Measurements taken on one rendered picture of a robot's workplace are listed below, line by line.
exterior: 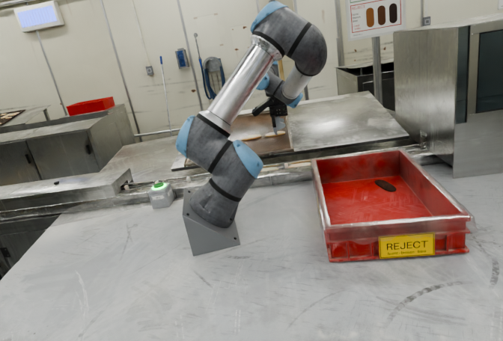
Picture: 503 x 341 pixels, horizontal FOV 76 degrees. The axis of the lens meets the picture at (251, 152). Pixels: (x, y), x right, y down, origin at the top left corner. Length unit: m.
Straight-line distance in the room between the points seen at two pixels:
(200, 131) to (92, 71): 4.80
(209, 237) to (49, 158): 3.50
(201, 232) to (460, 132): 0.86
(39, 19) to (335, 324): 5.64
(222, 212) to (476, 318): 0.62
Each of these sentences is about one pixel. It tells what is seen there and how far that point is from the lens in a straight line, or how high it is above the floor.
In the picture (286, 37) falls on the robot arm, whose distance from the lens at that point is 0.99.
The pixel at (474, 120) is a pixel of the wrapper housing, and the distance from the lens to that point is 1.24.
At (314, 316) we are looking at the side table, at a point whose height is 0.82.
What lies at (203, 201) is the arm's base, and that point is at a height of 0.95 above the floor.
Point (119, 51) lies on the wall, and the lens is 5.45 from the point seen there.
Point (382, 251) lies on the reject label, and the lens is 0.85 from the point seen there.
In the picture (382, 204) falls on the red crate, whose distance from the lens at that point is 1.09.
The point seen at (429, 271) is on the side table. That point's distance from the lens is 0.85.
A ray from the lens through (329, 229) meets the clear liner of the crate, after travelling 0.79.
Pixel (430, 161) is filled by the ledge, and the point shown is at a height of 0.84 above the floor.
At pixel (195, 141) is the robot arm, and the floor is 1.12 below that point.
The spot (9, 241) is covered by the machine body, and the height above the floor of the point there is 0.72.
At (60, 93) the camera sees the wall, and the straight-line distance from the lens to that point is 6.01.
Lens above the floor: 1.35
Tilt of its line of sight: 18 degrees down
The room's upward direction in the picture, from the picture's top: 10 degrees counter-clockwise
